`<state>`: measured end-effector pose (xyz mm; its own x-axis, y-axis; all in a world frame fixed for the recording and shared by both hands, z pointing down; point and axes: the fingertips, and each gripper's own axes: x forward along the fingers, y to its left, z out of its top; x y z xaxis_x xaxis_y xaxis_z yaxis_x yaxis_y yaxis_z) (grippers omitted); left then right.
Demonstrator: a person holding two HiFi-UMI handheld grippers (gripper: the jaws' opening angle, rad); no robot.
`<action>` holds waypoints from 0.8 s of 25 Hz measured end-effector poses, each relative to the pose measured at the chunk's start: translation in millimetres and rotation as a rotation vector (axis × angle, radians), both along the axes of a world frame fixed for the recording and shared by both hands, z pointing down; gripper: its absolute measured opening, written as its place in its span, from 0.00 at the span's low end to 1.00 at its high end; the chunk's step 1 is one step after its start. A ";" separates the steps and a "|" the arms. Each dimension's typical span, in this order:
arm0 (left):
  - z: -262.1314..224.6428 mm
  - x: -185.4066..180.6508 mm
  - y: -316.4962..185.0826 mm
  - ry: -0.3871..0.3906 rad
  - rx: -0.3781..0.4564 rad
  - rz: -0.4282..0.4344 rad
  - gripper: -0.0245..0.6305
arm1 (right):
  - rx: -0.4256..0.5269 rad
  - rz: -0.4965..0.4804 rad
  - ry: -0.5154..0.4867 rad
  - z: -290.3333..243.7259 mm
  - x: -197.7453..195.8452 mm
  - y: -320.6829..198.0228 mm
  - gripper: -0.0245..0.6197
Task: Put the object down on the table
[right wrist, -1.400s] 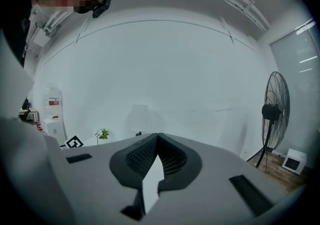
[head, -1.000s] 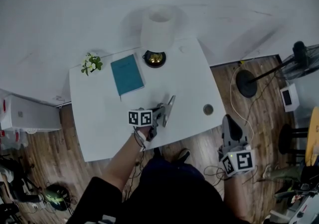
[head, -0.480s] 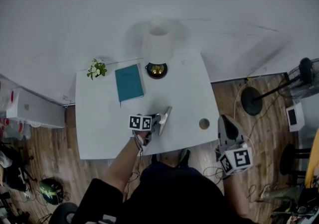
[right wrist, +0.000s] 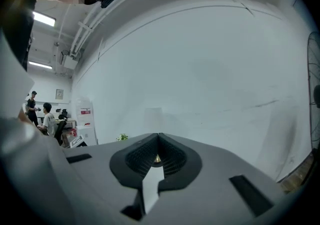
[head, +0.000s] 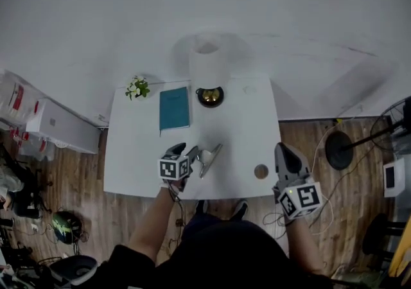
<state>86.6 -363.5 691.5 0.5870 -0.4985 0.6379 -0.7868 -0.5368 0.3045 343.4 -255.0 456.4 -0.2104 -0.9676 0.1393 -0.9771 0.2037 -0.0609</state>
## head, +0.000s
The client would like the person's right shoe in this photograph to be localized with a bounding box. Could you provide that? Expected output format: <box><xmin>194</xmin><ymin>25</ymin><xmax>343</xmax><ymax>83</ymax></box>
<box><xmin>232</xmin><ymin>199</ymin><xmax>249</xmax><ymax>222</ymax></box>

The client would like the person's black top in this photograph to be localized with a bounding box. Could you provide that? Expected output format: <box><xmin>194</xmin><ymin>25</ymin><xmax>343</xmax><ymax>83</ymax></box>
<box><xmin>95</xmin><ymin>212</ymin><xmax>337</xmax><ymax>289</ymax></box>

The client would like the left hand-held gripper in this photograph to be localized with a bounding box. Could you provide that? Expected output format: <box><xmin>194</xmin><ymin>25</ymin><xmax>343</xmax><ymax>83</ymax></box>
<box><xmin>157</xmin><ymin>142</ymin><xmax>202</xmax><ymax>193</ymax></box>

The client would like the black standing fan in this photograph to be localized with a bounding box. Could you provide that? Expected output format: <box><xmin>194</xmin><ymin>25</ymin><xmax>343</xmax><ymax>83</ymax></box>
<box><xmin>324</xmin><ymin>96</ymin><xmax>411</xmax><ymax>171</ymax></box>

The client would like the small white flower plant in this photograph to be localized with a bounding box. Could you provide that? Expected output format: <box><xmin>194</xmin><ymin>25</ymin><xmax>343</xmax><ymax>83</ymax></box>
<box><xmin>125</xmin><ymin>74</ymin><xmax>152</xmax><ymax>102</ymax></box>

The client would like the person's left forearm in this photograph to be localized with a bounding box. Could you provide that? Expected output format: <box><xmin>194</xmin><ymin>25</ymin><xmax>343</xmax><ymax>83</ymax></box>
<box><xmin>127</xmin><ymin>184</ymin><xmax>177</xmax><ymax>263</ymax></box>

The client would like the white floor cable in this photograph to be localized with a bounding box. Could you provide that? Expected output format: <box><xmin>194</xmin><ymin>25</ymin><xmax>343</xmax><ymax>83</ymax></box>
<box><xmin>310</xmin><ymin>119</ymin><xmax>341</xmax><ymax>236</ymax></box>

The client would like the person's right forearm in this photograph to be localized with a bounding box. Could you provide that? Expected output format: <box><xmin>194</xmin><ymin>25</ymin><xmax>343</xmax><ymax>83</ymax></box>
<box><xmin>284</xmin><ymin>213</ymin><xmax>326</xmax><ymax>275</ymax></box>

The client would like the teal notebook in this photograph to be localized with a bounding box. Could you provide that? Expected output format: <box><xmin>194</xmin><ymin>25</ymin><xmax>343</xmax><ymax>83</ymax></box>
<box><xmin>158</xmin><ymin>85</ymin><xmax>191</xmax><ymax>138</ymax></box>

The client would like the white shade table lamp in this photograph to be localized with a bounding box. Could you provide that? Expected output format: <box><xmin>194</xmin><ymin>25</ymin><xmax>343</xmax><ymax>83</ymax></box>
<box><xmin>188</xmin><ymin>40</ymin><xmax>231</xmax><ymax>109</ymax></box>

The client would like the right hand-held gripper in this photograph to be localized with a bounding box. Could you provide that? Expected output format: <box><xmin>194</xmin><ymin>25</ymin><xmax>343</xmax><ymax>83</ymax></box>
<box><xmin>272</xmin><ymin>141</ymin><xmax>324</xmax><ymax>220</ymax></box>

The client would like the person's shoe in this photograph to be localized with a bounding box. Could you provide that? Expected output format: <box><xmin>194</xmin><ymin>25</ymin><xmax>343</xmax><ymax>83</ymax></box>
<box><xmin>193</xmin><ymin>199</ymin><xmax>210</xmax><ymax>215</ymax></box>
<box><xmin>232</xmin><ymin>199</ymin><xmax>249</xmax><ymax>222</ymax></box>

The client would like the white box device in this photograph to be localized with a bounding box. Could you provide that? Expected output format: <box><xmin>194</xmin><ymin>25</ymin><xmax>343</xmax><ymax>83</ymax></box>
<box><xmin>382</xmin><ymin>157</ymin><xmax>408</xmax><ymax>199</ymax></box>

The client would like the person's left shoe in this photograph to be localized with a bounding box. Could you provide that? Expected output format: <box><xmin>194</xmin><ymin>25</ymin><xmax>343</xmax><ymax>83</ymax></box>
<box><xmin>193</xmin><ymin>199</ymin><xmax>210</xmax><ymax>215</ymax></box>

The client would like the large clear water bottle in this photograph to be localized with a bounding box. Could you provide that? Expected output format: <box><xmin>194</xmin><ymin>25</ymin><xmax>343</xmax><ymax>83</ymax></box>
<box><xmin>0</xmin><ymin>68</ymin><xmax>40</xmax><ymax>125</ymax></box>
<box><xmin>18</xmin><ymin>135</ymin><xmax>56</xmax><ymax>162</ymax></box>

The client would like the black floor cable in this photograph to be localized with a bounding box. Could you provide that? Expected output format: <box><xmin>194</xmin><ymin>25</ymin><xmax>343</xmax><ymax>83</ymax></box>
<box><xmin>308</xmin><ymin>144</ymin><xmax>376</xmax><ymax>229</ymax></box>

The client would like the white cardboard box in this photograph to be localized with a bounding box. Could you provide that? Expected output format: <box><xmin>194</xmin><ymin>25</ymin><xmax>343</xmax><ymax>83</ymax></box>
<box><xmin>24</xmin><ymin>98</ymin><xmax>102</xmax><ymax>155</ymax></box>

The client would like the grey chair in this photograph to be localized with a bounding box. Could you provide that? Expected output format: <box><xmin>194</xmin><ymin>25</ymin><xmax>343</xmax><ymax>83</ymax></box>
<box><xmin>49</xmin><ymin>254</ymin><xmax>99</xmax><ymax>286</ymax></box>

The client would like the black green helmet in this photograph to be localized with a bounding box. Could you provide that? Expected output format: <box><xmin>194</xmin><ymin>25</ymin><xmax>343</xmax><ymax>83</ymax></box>
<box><xmin>51</xmin><ymin>211</ymin><xmax>82</xmax><ymax>245</ymax></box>

